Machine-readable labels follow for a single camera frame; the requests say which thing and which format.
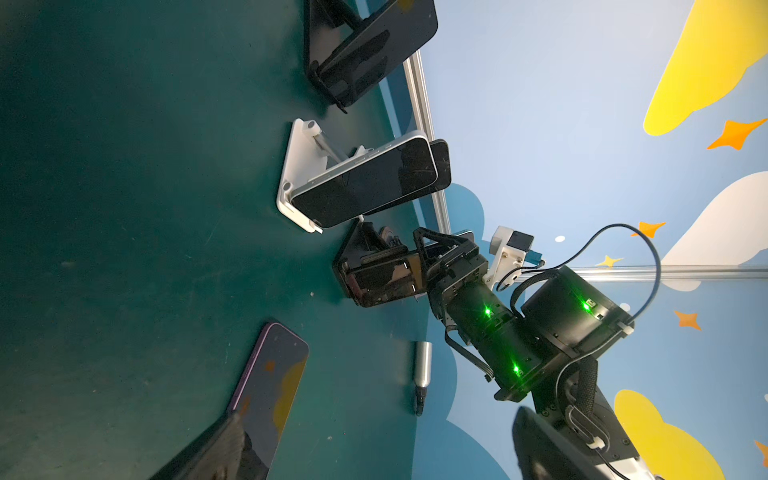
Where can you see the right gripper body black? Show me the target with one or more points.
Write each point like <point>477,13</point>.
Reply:
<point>478,326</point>

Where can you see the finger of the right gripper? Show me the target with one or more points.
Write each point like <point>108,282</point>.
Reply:
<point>432,246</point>

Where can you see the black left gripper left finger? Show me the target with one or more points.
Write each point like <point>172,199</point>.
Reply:
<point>215,454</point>

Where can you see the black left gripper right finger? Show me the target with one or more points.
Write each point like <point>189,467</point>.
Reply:
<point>543,453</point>

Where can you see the black phone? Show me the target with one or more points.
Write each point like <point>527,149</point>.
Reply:
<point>396,31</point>
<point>387,280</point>
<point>440,153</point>

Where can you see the purple phone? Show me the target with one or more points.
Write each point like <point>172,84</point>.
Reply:
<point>265,395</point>

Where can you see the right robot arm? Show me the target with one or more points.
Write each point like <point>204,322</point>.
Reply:
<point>535,332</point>

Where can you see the small black phone stand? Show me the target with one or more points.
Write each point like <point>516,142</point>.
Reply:
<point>363,245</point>

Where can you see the white framed phone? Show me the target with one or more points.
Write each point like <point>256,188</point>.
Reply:
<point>363,184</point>

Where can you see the white phone stand front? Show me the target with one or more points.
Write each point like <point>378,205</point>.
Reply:
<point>309,154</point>

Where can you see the black folding phone stand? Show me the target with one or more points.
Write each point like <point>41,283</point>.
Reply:
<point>323,35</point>

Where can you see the silver screwdriver tool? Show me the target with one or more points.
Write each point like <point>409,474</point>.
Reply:
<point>421,375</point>

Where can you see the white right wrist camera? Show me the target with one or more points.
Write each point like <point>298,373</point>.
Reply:
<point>509,249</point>

